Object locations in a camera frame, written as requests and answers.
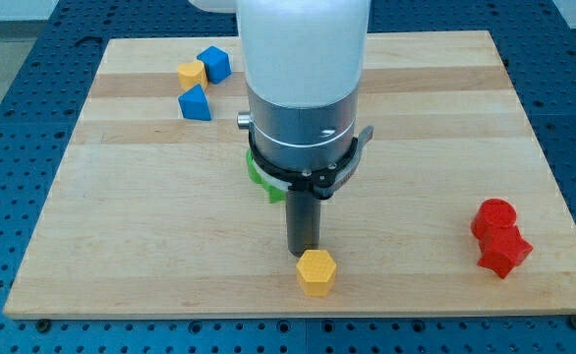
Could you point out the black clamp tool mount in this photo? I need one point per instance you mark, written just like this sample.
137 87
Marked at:
322 183

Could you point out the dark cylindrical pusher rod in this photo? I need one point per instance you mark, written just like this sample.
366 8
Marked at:
302 221

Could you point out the yellow hexagon block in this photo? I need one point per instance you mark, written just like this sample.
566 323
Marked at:
316 272

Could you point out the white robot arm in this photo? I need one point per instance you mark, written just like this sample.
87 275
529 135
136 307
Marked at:
303 63

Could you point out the green star block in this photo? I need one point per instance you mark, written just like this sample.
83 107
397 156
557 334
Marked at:
274 194

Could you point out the wooden board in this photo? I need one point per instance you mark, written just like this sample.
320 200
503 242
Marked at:
153 216

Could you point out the blue triangle block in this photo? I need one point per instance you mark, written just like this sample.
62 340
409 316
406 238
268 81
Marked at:
194 105

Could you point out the blue cube block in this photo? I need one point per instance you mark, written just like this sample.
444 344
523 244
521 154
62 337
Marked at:
217 64

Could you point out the yellow heart block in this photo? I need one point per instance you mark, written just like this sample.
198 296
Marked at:
191 74

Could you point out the red cylinder block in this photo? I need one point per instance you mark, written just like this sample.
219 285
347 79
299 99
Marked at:
492 213

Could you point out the red star block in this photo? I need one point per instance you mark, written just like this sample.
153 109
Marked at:
503 249

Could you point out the blue perforated table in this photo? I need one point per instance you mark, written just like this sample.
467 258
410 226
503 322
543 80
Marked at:
41 107

